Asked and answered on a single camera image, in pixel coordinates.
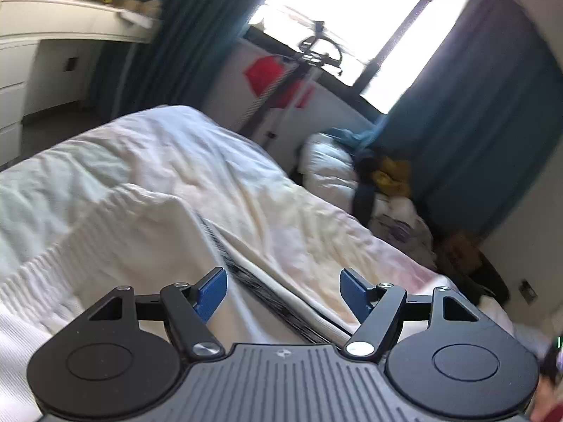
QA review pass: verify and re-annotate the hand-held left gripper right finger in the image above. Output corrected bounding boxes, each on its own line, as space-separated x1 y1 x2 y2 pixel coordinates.
340 268 480 357

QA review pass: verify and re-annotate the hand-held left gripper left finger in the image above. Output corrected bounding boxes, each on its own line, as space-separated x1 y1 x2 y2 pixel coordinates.
88 267 228 360

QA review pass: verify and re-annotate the white ribbed blanket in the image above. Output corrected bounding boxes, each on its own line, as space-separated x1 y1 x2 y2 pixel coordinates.
0 183 346 422

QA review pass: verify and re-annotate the white printed bag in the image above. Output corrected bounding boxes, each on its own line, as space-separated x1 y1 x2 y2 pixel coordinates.
368 197 437 270

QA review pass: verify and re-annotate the black bag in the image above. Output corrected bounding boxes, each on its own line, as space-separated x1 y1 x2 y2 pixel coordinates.
452 250 511 305

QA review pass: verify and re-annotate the brown cardboard box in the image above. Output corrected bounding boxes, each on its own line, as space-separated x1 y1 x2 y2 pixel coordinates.
435 232 485 274

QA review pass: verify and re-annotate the yellow cloth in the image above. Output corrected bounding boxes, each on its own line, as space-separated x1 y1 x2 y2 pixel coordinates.
368 157 413 197

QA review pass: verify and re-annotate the white bundled bedding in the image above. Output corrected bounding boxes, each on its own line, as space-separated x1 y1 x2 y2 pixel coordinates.
298 132 375 196

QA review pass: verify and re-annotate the white bed duvet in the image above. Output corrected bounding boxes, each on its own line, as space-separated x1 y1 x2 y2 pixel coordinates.
0 104 517 344

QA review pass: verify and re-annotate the teal cloth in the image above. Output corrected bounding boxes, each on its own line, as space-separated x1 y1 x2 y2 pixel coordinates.
329 127 388 155

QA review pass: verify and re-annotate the teal curtain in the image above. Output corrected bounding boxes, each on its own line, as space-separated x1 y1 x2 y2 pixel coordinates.
88 0 292 120
374 0 560 249

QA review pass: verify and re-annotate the garment steamer stand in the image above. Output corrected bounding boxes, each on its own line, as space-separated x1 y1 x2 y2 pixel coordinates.
238 20 349 152

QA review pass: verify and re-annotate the red cloth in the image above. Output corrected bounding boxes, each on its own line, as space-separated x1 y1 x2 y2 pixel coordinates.
243 56 316 109

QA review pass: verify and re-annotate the window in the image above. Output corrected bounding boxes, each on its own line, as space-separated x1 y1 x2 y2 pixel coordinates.
247 0 485 116

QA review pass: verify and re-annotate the beige plush toy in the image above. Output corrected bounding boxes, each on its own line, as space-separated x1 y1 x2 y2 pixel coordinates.
127 0 163 17

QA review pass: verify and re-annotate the white dresser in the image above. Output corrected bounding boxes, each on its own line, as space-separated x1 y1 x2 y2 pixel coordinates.
0 0 160 168

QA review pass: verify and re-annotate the wall socket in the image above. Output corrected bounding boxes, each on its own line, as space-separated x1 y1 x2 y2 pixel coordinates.
518 278 538 302

